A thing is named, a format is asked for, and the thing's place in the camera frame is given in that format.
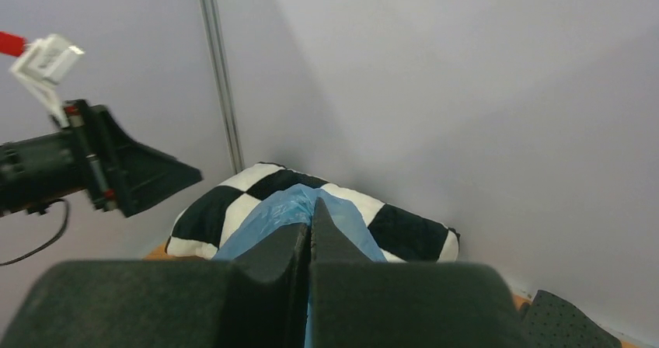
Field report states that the blue plastic trash bag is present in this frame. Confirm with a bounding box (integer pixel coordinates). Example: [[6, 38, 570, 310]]
[[214, 185, 385, 347]]

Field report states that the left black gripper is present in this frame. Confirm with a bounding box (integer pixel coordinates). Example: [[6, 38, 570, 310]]
[[1, 99, 203, 218]]

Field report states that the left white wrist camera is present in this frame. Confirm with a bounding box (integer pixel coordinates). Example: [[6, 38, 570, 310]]
[[9, 33, 85, 128]]

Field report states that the dark grey perforated mat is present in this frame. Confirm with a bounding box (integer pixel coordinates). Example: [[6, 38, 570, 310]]
[[519, 290, 622, 348]]

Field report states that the black white checkered pillow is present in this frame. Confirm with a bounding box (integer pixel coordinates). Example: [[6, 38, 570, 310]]
[[165, 162, 460, 262]]

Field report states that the left aluminium corner post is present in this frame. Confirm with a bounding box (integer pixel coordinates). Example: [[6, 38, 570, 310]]
[[199, 0, 245, 174]]

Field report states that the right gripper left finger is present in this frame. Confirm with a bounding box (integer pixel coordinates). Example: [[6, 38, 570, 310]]
[[1, 224, 310, 347]]

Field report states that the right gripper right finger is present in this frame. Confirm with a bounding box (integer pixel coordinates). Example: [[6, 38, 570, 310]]
[[309, 200, 530, 347]]

